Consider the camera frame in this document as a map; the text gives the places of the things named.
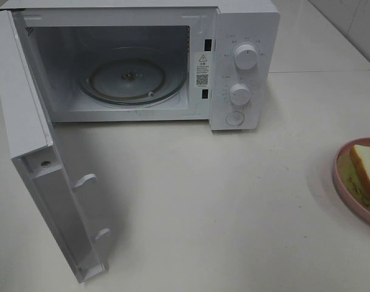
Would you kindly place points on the round white door button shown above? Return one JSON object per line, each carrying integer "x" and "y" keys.
{"x": 235, "y": 118}

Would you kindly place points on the white timer knob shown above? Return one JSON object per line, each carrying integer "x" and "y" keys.
{"x": 239, "y": 94}

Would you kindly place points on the white microwave door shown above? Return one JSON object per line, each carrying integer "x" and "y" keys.
{"x": 34, "y": 150}

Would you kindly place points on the pink round plate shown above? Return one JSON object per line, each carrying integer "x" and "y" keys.
{"x": 349, "y": 200}

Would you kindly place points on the white warning label sticker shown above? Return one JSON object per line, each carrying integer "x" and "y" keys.
{"x": 203, "y": 64}

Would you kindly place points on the glass microwave turntable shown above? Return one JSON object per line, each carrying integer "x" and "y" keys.
{"x": 132, "y": 76}

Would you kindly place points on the upper white power knob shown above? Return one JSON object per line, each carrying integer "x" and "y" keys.
{"x": 245, "y": 56}

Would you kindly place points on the white microwave oven body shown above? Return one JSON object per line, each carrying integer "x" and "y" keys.
{"x": 61, "y": 31}

